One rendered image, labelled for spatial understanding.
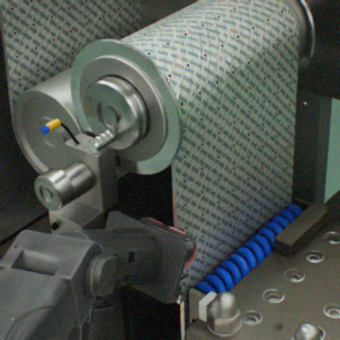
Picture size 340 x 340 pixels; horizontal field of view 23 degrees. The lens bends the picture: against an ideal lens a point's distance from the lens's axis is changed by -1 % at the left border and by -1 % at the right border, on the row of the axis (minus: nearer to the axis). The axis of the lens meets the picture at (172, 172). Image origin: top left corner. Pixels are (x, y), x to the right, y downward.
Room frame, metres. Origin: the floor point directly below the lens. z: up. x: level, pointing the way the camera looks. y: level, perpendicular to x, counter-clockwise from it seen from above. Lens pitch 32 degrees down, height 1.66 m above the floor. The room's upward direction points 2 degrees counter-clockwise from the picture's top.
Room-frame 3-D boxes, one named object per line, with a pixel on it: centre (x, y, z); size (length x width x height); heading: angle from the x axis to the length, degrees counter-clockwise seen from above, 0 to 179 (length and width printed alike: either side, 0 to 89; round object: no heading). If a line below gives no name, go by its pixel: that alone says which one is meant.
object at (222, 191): (0.83, -0.08, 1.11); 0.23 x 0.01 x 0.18; 141
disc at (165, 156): (0.77, 0.05, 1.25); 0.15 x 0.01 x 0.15; 51
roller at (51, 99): (0.94, 0.06, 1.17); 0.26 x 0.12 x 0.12; 141
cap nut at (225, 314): (0.68, -0.05, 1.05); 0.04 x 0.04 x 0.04
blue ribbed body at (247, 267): (0.82, -0.10, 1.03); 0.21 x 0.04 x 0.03; 141
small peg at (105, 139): (0.74, 0.07, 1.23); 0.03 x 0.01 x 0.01; 141
